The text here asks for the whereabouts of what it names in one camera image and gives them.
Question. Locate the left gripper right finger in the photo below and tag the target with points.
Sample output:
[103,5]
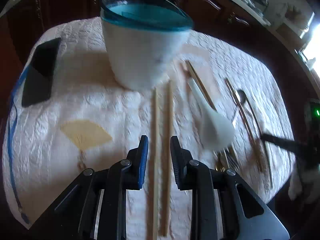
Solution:
[180,161]

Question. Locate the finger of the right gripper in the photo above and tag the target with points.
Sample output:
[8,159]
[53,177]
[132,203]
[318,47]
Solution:
[289,145]

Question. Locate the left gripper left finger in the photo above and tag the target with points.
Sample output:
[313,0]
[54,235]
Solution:
[136,172]

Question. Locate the wooden chopstick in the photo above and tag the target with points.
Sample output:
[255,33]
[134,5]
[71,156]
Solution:
[155,168]
[199,83]
[167,166]

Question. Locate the gold fork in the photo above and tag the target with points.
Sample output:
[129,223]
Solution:
[226,159]

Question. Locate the white ceramic spoon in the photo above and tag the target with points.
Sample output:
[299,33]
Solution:
[216,131]

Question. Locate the metal spoon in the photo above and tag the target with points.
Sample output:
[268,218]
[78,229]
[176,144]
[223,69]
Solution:
[242,99]

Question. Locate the wooden chopstick under spoon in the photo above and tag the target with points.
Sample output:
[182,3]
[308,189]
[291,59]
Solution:
[199,83]

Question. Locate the black smartphone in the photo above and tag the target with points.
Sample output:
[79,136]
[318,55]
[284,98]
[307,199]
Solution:
[39,77]

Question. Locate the grey stone countertop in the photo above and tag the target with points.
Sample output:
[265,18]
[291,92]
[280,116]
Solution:
[291,21]

